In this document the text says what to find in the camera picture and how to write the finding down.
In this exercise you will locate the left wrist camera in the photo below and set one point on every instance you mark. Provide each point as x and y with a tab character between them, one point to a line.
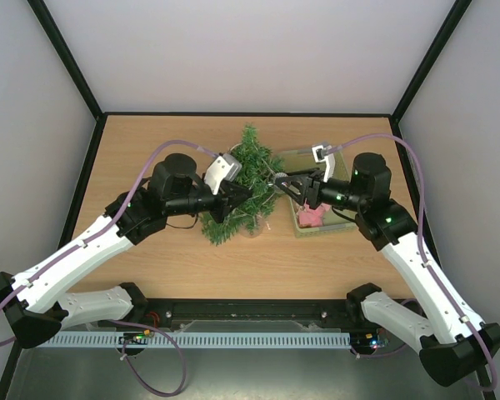
224	168

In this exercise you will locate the clear led string lights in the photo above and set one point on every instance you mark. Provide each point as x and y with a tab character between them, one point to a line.
259	166

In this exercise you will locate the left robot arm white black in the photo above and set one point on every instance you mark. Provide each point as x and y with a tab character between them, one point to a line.
37	302

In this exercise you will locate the green plastic basket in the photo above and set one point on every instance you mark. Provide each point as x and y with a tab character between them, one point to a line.
299	159

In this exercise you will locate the pink paper ornament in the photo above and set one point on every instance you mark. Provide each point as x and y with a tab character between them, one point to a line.
311	218

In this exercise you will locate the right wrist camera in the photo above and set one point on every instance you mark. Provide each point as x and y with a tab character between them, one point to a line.
322	154

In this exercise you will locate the black enclosure frame post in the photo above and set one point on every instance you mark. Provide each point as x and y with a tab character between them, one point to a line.
51	29

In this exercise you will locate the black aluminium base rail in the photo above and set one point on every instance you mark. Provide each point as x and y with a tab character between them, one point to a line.
328	314

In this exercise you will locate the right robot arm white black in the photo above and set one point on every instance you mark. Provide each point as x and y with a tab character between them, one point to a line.
450	338

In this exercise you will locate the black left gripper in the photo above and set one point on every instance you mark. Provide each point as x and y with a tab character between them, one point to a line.
227	202

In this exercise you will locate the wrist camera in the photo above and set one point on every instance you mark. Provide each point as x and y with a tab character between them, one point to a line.
224	168
322	154

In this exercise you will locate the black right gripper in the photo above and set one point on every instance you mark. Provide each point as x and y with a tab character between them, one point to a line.
312	192

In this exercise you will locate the light blue cable duct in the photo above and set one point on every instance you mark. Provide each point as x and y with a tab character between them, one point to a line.
204	340

